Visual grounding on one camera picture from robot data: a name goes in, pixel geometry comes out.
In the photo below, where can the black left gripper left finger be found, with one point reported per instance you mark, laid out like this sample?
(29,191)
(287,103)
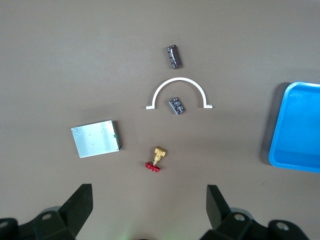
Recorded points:
(72,212)

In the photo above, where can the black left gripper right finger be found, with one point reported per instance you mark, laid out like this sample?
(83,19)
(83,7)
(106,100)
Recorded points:
(220,215)

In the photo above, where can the grey metal power supply box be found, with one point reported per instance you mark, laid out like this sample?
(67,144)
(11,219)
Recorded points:
(96,138)

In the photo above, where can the blue plastic tray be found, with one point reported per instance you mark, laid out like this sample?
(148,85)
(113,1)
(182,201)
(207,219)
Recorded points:
(297,125)

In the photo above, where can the white curved pipe clamp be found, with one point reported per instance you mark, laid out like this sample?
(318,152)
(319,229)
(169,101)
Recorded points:
(179,80)

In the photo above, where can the brown table cover mat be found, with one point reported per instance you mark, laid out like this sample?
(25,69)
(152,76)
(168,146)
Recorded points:
(75,62)

